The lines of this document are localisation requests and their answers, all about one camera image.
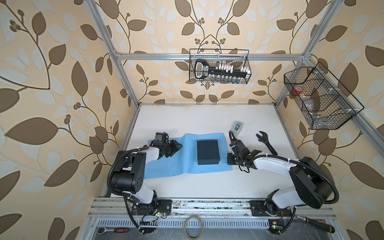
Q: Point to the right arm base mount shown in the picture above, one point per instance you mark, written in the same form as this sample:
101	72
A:
262	208

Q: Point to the grey tape dispenser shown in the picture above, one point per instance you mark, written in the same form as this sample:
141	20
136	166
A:
237	127

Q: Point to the black adjustable wrench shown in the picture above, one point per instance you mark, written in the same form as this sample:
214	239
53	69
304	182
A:
263	138

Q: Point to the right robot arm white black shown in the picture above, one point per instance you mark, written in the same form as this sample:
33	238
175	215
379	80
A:
311	185

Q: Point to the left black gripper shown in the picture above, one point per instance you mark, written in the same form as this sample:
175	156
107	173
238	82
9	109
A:
176	147

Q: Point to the orange black screwdriver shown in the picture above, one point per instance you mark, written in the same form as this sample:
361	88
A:
318	224

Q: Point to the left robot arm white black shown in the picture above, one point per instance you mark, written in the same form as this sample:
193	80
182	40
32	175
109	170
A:
126	176

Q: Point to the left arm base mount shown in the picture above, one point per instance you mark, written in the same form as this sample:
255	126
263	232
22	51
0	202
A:
153	208

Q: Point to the black wire basket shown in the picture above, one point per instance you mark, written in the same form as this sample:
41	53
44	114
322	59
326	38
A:
234	57
326	103

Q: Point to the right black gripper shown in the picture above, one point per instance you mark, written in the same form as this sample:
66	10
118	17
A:
229	160

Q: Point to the aluminium mounting rail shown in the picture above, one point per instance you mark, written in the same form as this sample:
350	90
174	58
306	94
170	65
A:
183	207

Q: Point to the light blue wrapping paper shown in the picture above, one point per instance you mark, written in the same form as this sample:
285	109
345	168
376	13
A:
185	161

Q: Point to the right black wire basket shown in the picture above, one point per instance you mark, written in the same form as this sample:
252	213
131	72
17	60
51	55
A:
326	103

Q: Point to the dark blue gift box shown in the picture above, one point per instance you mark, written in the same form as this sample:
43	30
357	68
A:
208	152

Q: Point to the clear tape roll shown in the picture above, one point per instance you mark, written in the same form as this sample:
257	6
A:
193	222

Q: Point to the back black wire basket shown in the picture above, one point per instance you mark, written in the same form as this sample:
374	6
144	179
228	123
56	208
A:
234	57

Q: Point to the black socket set holder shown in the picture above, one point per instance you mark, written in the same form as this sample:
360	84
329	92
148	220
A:
203	70

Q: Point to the ratchet wrench red handle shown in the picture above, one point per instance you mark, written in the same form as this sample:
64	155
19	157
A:
104	230

